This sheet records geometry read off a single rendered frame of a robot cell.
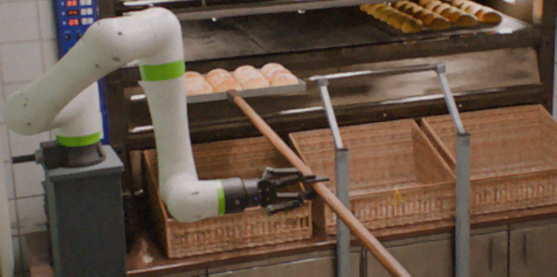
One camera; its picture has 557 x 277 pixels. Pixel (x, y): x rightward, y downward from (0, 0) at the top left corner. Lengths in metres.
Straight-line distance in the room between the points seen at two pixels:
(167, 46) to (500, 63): 2.29
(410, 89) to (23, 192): 1.63
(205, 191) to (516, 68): 2.33
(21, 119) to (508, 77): 2.46
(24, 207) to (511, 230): 1.90
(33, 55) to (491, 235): 1.89
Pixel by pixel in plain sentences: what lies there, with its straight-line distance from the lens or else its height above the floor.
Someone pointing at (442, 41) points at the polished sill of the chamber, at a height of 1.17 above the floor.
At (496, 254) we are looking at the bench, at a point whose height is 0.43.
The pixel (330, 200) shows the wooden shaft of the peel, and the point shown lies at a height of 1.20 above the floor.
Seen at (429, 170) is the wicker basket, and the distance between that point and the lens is 4.57.
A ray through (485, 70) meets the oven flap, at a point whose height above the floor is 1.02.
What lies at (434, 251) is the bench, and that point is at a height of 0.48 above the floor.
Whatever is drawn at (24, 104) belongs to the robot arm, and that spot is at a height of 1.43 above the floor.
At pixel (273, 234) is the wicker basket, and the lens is 4.13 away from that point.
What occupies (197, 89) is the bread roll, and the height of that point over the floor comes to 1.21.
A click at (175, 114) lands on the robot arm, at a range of 2.89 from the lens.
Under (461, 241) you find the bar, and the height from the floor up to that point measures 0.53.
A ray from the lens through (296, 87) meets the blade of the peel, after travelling 3.92.
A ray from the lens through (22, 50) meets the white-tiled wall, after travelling 4.29.
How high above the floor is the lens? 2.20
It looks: 17 degrees down
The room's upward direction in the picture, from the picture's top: 2 degrees counter-clockwise
